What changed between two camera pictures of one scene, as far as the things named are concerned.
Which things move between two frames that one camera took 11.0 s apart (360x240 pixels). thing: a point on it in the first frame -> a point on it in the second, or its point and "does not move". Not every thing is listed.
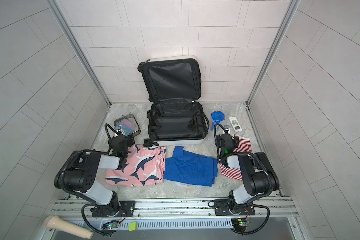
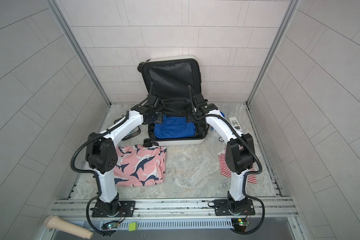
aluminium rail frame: (276, 214) does not move
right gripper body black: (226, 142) -> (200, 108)
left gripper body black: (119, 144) -> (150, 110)
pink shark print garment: (145, 166) does not move
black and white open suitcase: (173, 84) does not move
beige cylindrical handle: (54, 222) does not move
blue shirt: (186, 167) -> (174, 127)
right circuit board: (239, 224) does not move
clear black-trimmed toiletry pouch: (127, 125) does not move
